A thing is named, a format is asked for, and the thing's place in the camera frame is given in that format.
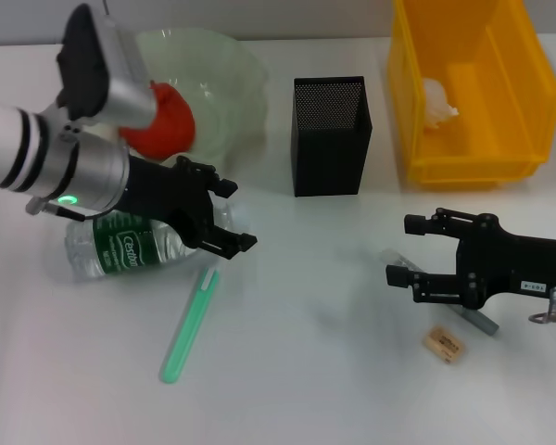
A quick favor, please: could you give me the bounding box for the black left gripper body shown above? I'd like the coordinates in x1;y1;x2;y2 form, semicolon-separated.
118;155;219;249

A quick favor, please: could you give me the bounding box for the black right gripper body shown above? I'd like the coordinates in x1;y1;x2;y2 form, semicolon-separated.
456;212;556;310

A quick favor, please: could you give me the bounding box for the clear green-label water bottle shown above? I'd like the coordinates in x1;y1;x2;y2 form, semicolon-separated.
64;201;254;282

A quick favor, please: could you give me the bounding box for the green pen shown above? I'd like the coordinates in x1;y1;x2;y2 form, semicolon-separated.
159;266;221;385

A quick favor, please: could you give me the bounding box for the white paper ball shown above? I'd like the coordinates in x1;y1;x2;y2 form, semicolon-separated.
421;77;460;134

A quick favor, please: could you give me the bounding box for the grey pen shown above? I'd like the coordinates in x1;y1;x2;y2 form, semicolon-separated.
382;249;499;336

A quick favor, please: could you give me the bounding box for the beige eraser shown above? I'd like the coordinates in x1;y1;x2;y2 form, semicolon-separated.
421;325;469;365

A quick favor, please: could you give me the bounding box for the green glass fruit plate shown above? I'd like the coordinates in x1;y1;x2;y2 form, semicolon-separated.
92;28;270;180

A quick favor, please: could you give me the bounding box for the black mesh pen holder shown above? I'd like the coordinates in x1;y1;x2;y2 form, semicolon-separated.
290;76;374;198

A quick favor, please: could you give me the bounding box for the yellow plastic bin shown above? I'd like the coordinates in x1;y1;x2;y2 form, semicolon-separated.
387;0;556;191

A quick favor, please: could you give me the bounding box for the right gripper cable with connector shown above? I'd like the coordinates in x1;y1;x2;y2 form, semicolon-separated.
527;286;556;325

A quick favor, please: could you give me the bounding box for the gripper cable with connector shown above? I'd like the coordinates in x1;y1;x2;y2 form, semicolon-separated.
26;197;89;222
527;286;556;325

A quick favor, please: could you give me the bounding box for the left gripper cable with connector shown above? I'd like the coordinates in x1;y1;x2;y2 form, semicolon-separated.
26;197;89;222

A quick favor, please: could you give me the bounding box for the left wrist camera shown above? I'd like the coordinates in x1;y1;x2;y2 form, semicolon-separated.
57;3;161;130

